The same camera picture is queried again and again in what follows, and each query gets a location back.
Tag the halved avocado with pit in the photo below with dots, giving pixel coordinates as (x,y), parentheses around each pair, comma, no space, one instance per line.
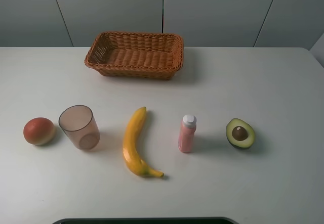
(240,134)

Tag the brown wicker basket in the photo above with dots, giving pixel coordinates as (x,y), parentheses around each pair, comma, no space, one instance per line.
(136,54)

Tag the pink bottle white cap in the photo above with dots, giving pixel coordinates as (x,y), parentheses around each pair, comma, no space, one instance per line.
(187,131)

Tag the yellow banana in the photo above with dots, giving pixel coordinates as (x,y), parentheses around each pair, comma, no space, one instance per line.
(132,159)

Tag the translucent pink plastic cup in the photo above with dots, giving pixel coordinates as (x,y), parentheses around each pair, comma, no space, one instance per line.
(79,125)

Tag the red yellow apple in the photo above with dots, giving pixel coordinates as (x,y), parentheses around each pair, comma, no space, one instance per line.
(39,131)

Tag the black tray edge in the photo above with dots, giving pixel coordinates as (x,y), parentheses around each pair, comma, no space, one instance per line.
(152,220)

